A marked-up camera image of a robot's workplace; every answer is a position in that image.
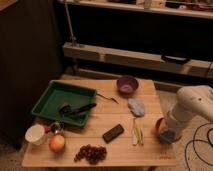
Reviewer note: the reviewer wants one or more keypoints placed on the red bowl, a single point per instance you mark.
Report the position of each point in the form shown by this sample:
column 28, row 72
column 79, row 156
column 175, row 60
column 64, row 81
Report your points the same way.
column 159, row 125

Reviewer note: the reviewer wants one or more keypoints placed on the upper wooden shelf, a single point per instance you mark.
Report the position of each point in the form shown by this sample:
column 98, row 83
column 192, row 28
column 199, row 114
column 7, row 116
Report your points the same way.
column 139, row 8

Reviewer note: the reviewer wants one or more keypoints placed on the black handle on shelf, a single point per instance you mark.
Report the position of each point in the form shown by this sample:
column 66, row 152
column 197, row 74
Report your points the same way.
column 175, row 60

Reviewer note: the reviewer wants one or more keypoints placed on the wooden shelf beam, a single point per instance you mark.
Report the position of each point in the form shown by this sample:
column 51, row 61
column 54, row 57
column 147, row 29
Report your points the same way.
column 137, row 59

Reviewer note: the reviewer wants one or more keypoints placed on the grey crumpled cloth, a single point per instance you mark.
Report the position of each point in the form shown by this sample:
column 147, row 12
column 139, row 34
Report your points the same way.
column 136, row 106

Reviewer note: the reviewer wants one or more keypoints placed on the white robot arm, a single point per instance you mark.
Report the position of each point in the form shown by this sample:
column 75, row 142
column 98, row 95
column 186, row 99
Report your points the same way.
column 191, row 101

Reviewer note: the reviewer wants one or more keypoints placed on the blue sponge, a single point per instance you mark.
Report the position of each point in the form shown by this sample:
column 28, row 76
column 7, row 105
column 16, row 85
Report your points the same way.
column 168, row 136

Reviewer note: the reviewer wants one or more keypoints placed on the bunch of dark grapes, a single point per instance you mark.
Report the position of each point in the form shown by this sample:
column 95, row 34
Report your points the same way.
column 92, row 154

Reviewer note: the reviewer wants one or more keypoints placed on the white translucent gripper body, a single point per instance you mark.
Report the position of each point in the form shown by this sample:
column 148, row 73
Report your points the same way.
column 177, row 122

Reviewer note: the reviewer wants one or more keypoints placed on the dark rectangular block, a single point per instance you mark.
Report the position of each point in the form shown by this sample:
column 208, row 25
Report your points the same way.
column 113, row 133

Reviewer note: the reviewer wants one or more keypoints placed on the green plastic tray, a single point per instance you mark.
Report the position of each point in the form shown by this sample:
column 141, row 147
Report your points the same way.
column 57, row 95

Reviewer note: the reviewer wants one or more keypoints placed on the black brush in tray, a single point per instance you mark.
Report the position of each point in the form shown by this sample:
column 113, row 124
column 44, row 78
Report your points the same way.
column 67, row 110

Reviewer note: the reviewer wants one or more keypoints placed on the white cup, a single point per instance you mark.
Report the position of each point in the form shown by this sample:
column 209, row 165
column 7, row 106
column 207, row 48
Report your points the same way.
column 35, row 134

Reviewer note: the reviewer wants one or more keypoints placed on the thin dark twig utensil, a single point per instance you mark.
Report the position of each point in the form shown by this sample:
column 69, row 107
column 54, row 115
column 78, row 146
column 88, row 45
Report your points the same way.
column 107, row 98

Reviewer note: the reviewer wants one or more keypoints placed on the purple bowl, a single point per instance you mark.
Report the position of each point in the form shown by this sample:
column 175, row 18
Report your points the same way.
column 127, row 84

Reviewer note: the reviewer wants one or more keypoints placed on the red yellow apple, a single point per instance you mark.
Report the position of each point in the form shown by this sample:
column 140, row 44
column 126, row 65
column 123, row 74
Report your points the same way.
column 56, row 143

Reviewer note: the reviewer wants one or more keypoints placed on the metal vertical pole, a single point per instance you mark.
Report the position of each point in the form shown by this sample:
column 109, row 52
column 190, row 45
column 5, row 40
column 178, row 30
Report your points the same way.
column 72, row 36

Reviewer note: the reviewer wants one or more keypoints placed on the small metal red object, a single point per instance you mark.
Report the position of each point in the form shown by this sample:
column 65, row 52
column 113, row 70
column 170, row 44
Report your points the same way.
column 55, row 128

